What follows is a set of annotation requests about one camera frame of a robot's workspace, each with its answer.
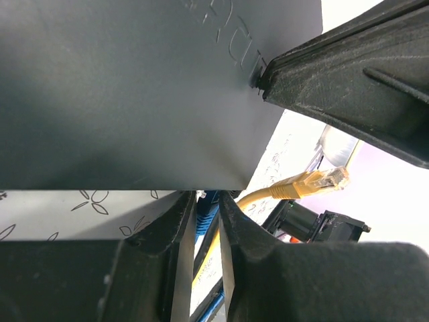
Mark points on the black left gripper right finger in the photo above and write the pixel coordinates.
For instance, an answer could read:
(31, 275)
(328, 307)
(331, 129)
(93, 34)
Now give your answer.
(265, 279)

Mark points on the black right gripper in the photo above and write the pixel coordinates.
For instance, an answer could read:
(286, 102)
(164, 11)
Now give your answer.
(304, 225)

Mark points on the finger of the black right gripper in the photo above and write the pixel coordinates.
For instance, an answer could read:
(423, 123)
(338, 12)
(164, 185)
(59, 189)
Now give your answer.
(367, 77)

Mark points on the black network switch box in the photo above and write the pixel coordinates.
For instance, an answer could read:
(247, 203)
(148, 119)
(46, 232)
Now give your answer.
(121, 95)

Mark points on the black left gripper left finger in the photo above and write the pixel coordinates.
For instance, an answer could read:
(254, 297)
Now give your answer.
(145, 277)

